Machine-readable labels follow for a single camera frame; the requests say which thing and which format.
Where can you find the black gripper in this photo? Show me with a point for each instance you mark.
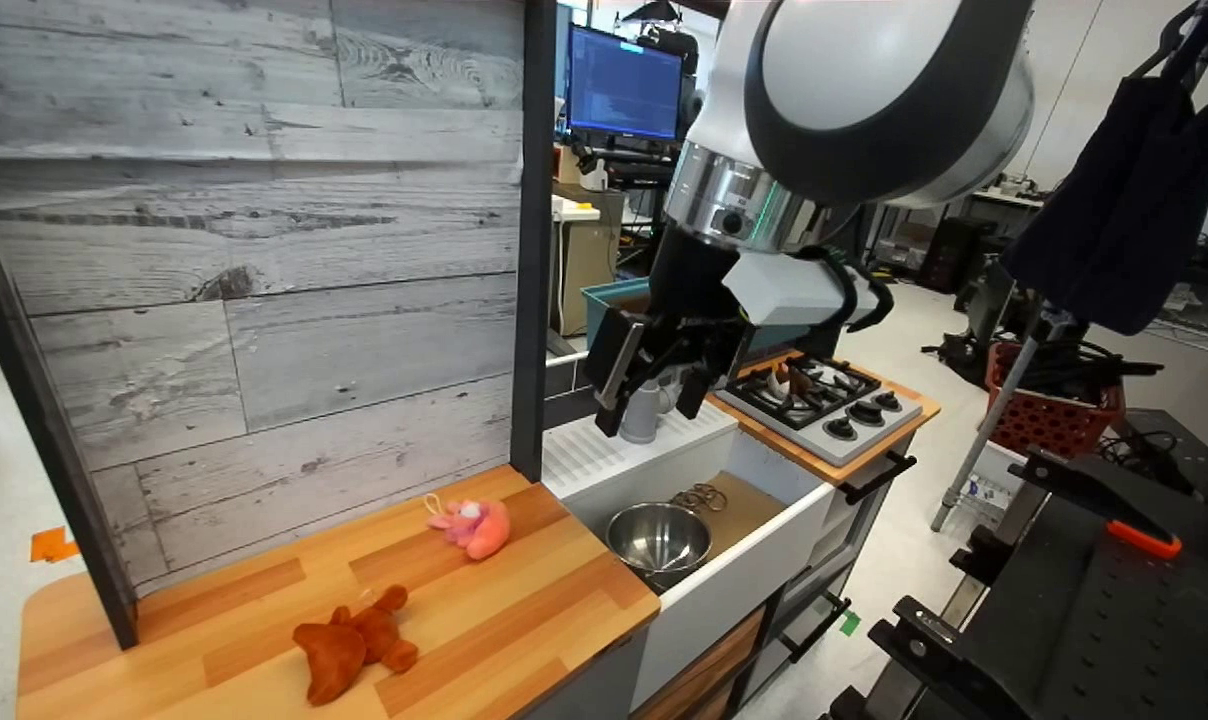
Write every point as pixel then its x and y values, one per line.
pixel 695 313

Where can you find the pink teddy bear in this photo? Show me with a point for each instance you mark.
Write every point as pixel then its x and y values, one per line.
pixel 482 529

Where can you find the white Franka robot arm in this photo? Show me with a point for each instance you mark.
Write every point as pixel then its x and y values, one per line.
pixel 887 95

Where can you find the shiny metal pot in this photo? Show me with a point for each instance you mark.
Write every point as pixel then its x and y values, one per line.
pixel 658 542

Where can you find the tan cardboard box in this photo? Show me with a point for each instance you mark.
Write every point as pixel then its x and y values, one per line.
pixel 585 267

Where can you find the small brown toy figure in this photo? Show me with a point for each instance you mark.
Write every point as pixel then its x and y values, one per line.
pixel 791 380

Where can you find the grey toy stove top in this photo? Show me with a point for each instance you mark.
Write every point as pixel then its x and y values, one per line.
pixel 803 432

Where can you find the white toy sink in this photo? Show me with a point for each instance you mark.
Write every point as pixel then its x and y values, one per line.
pixel 749 561

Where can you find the large black stove knob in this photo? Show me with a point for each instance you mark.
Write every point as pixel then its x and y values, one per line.
pixel 871 414

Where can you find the grey kitchen cabinet base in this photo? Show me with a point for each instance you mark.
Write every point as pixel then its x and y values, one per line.
pixel 819 585

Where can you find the computer monitor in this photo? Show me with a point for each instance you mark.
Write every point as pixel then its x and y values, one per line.
pixel 621 85

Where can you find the green floor tape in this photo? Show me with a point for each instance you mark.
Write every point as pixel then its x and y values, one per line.
pixel 848 620

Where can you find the grey stand pole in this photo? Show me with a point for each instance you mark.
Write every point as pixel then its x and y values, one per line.
pixel 996 414

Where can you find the red mesh crate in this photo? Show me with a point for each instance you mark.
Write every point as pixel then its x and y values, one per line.
pixel 1050 423

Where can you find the grey wood-pattern back panel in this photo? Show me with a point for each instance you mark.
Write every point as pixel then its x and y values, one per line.
pixel 230 267

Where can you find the black hanging bag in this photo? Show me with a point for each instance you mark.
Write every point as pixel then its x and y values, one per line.
pixel 1126 201

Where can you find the black perforated work table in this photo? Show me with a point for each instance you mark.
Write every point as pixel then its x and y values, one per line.
pixel 1110 626

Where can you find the black kitchen frame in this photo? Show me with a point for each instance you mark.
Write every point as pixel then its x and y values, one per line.
pixel 533 267

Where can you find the black side frame bar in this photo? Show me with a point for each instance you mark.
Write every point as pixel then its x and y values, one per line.
pixel 45 414

